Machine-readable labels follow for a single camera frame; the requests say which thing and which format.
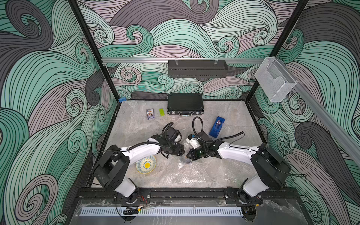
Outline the clear bubble wrap sheet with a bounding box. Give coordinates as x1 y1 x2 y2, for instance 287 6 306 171
165 123 265 188

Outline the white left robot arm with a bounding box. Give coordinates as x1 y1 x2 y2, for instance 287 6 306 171
92 135 185 199

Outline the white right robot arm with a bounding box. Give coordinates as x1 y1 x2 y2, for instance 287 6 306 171
187 137 291 205

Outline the yellow centre patterned bowl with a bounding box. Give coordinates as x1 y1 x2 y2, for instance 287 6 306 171
136 155 157 174

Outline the blue tape dispenser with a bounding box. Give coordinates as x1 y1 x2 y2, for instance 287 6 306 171
209 116 225 138

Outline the green toy brick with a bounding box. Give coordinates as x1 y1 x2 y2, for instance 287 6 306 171
159 109 165 116

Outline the black hard case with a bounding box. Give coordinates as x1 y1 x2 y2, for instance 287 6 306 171
167 93 204 116

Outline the blue playing cards box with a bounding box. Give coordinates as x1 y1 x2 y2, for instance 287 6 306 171
146 108 155 120

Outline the blue toy brick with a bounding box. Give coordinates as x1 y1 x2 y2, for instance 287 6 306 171
118 97 127 103

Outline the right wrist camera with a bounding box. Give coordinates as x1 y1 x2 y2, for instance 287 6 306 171
186 135 201 149

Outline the black wall shelf tray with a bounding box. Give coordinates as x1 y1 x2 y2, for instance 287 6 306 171
167 60 229 79

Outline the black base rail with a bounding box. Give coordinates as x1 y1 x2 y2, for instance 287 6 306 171
75 187 301 206

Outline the clear acrylic wall holder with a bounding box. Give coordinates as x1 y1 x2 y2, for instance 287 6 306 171
255 57 297 103

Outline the white slotted cable duct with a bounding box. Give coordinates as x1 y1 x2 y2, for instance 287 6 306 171
79 206 243 217

